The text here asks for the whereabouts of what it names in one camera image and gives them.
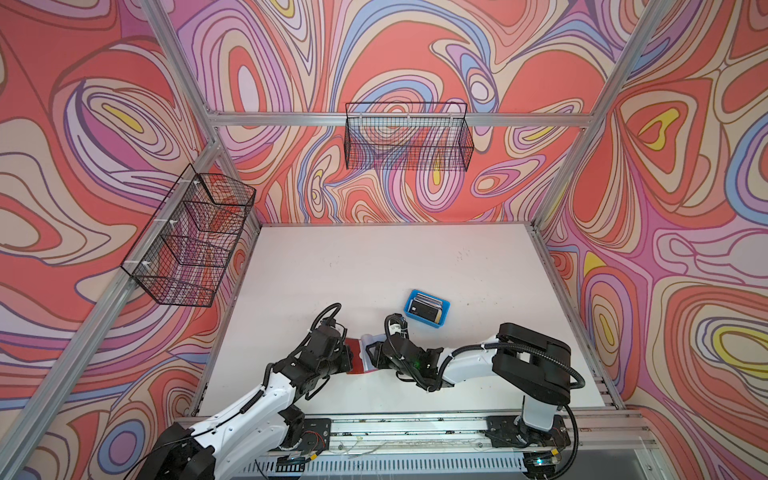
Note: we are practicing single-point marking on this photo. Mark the black wire basket left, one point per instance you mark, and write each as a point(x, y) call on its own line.
point(183, 253)

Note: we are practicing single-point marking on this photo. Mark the blue plastic card tray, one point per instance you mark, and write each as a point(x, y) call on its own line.
point(446, 307)

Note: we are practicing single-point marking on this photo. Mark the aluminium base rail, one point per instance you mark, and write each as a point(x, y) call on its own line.
point(591, 444)

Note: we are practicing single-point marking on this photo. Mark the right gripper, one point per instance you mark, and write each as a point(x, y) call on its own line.
point(379, 351)

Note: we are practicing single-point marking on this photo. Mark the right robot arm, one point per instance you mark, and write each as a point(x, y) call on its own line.
point(536, 364)

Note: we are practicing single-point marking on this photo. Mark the black wire basket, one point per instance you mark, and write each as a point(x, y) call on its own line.
point(183, 253)
point(407, 135)

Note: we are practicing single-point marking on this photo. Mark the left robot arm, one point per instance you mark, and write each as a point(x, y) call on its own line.
point(263, 419)

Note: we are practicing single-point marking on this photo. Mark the black wire basket back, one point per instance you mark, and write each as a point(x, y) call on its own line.
point(407, 135)

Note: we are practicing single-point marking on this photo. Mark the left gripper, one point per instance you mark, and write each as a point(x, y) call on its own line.
point(345, 354)

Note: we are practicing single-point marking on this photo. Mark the red leather card holder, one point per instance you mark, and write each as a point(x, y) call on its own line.
point(360, 349)

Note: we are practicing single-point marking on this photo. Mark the dark credit card stack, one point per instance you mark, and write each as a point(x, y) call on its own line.
point(426, 308)

